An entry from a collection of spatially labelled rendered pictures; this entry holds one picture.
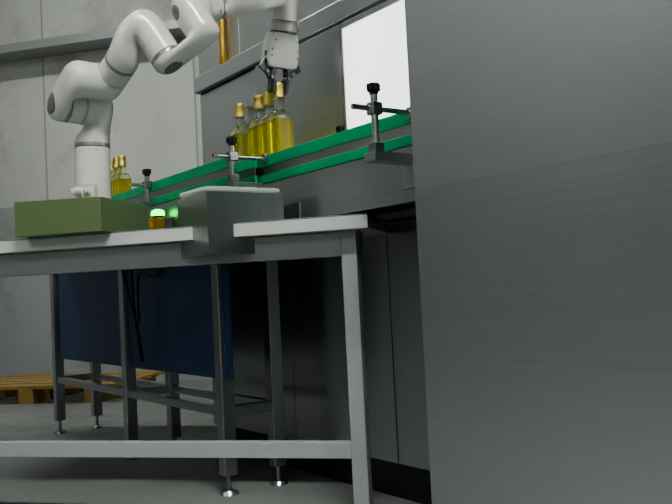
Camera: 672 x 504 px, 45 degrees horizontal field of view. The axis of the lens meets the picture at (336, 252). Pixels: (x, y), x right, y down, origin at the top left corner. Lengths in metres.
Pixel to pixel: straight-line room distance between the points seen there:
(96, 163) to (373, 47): 0.81
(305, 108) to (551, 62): 1.27
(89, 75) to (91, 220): 0.38
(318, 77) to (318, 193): 0.48
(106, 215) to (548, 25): 1.27
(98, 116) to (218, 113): 0.79
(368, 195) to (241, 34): 1.17
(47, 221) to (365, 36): 0.98
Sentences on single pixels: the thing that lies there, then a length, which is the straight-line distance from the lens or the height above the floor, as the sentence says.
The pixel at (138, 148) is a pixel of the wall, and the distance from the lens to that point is 6.03.
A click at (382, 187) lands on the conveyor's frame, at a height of 0.80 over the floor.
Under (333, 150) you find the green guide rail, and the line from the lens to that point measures 2.10.
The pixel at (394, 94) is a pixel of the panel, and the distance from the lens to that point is 2.18.
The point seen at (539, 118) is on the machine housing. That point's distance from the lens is 1.36.
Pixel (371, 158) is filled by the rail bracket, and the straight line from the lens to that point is 1.75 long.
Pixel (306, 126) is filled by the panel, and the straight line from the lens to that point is 2.49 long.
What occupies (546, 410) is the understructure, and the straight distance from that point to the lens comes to 1.36.
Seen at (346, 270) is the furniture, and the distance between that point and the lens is 2.01.
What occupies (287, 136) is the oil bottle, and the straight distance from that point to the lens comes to 2.36.
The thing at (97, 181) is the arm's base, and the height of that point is 0.90.
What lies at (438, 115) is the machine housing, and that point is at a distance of 1.52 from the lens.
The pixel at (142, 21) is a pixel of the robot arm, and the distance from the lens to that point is 2.22.
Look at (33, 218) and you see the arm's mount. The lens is 2.28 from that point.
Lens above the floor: 0.57
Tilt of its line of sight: 3 degrees up
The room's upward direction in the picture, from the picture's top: 3 degrees counter-clockwise
